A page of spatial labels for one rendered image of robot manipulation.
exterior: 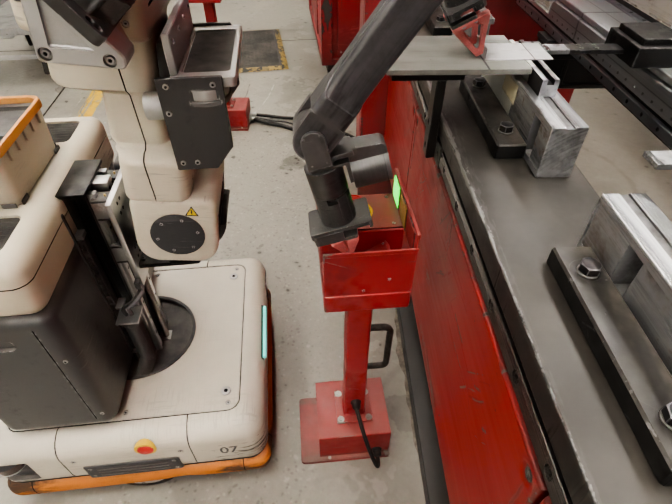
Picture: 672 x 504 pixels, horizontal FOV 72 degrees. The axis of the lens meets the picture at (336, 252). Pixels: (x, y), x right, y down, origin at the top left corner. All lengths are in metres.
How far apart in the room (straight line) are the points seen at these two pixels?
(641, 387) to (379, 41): 0.48
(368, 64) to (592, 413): 0.47
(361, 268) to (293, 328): 0.92
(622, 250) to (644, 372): 0.16
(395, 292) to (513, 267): 0.24
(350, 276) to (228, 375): 0.57
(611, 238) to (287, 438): 1.07
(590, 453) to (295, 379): 1.14
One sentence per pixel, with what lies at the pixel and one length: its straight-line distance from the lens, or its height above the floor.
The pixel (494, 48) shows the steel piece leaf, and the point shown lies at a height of 1.00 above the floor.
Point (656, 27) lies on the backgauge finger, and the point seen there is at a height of 1.03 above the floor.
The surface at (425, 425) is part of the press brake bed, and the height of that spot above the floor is 0.05.
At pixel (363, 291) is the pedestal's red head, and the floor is 0.71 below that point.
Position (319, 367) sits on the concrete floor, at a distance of 1.58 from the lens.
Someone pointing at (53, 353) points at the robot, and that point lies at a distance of 1.04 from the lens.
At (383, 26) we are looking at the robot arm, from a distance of 0.61.
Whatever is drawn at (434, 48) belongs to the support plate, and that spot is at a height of 1.00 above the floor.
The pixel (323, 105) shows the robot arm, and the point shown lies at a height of 1.06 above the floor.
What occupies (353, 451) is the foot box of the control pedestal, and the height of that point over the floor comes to 0.03.
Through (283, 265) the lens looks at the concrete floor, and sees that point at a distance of 1.89.
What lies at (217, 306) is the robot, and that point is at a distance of 1.41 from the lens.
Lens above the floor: 1.33
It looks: 43 degrees down
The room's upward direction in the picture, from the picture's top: straight up
